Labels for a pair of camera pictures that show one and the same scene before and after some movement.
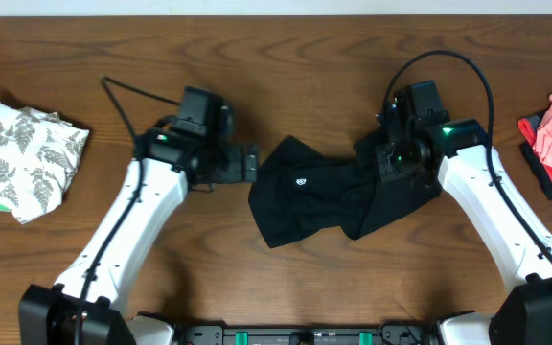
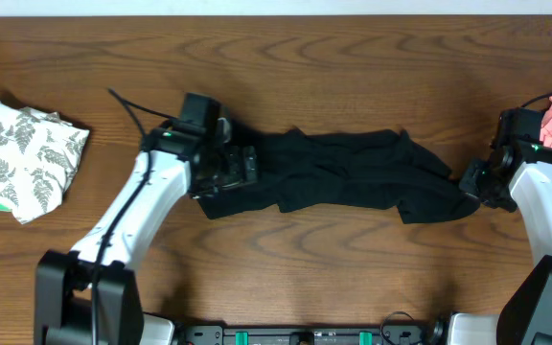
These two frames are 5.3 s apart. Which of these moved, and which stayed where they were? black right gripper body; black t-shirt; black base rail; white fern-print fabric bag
Moved: black right gripper body; black t-shirt
Stayed: white fern-print fabric bag; black base rail
